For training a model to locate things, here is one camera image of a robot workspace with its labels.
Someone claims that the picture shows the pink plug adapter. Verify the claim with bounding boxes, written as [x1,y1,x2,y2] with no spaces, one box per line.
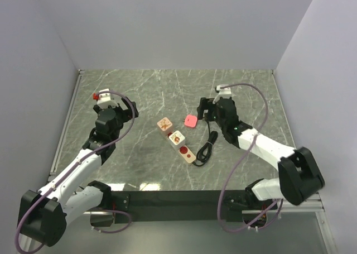
[184,114,198,128]

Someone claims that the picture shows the white cube socket adapter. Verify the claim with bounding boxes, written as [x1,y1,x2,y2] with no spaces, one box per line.
[168,130,186,150]

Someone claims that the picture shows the beige power strip red sockets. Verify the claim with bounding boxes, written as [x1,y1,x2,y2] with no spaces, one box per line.
[164,134,196,164]

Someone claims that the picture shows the pink cube socket adapter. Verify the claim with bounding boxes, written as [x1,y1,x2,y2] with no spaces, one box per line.
[157,117,173,136]

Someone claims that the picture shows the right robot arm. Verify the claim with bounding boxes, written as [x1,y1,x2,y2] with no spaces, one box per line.
[197,98,325,209]

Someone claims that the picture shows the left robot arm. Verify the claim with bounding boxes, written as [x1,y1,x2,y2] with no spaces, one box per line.
[15,90,139,253]

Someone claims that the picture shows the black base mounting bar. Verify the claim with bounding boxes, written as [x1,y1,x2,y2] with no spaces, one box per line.
[79,191,279,224]

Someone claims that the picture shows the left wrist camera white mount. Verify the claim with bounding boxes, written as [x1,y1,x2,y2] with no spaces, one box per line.
[93,88,117,109]

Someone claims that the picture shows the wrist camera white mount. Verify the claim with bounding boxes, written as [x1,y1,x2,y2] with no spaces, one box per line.
[93,88,117,109]
[215,85,232,99]

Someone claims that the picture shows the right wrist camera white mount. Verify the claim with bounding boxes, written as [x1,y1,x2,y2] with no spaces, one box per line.
[215,85,232,99]

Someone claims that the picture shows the black power strip cord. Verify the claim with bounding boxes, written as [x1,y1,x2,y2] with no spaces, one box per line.
[194,119,219,167]

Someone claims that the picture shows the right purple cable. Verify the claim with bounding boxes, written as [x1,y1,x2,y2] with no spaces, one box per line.
[217,83,284,234]

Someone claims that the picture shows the aluminium frame rail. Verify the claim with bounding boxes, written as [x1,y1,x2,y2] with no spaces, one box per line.
[242,199,325,213]

